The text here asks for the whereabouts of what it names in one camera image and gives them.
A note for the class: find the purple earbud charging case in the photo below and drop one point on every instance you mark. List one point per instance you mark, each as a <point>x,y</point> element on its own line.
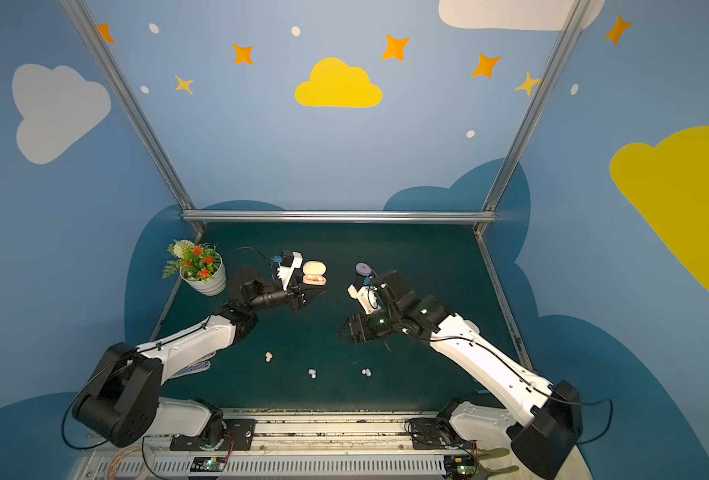
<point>364,269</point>

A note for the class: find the green controller board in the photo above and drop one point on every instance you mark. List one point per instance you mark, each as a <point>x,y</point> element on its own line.
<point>460,467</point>
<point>208,464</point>

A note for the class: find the beige cloth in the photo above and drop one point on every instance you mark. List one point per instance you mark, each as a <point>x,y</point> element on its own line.
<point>574,468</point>

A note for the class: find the left green controller board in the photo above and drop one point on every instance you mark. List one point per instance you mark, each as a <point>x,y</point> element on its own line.
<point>208,464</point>

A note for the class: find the pink earbud charging case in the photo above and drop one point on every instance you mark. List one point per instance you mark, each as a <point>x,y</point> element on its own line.
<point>314,273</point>

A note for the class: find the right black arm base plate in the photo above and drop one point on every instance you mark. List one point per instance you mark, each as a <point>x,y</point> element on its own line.
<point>426,434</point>

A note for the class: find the white pot with flowers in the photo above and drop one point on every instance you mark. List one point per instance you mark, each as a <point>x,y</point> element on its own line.
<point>199,265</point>

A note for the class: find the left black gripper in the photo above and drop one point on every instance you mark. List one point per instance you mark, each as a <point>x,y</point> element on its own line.
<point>297,297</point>

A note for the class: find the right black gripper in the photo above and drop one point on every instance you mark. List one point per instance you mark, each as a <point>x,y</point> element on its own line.
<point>360,328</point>

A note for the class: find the blue dotted work glove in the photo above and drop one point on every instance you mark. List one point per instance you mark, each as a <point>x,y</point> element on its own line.
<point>191,370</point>

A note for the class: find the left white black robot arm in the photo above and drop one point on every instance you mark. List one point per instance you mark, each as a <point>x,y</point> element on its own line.
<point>122,403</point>

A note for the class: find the right green controller board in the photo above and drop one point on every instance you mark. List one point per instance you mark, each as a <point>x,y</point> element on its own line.
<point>460,467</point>

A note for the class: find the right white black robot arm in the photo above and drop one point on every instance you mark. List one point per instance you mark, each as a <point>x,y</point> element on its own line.
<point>540,422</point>

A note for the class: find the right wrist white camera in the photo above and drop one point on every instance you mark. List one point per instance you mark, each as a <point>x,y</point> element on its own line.
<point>366,296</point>

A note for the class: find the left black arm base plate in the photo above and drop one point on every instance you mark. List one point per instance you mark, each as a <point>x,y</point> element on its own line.
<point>234,435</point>

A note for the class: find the green handled pliers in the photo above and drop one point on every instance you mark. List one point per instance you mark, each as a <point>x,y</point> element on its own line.
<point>494,462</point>

